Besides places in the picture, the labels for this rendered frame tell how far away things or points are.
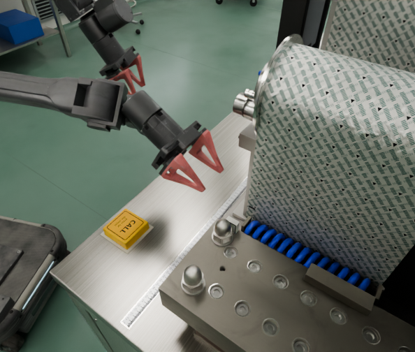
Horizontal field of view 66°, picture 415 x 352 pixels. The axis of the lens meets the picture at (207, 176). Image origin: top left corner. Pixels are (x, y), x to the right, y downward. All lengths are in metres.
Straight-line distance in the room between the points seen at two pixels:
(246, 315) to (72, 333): 1.26
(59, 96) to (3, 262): 1.14
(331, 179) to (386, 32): 0.26
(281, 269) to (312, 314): 0.08
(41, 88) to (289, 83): 0.42
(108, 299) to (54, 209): 1.50
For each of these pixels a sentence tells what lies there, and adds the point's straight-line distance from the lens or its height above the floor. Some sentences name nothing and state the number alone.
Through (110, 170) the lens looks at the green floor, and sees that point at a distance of 2.24.
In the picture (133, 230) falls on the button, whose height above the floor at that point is 0.92.
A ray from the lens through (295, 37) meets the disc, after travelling 0.47.
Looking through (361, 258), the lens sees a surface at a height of 1.06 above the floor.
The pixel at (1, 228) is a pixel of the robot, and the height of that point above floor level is 0.24.
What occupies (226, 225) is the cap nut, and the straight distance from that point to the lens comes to 0.52.
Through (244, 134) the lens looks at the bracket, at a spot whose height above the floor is 1.14.
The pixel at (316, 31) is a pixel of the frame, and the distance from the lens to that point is 0.89.
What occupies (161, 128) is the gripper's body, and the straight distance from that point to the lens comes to 0.57.
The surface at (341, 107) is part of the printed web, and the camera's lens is 0.41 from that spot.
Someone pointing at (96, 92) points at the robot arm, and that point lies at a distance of 0.60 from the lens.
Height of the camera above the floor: 1.49
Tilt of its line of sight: 45 degrees down
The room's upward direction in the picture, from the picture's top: straight up
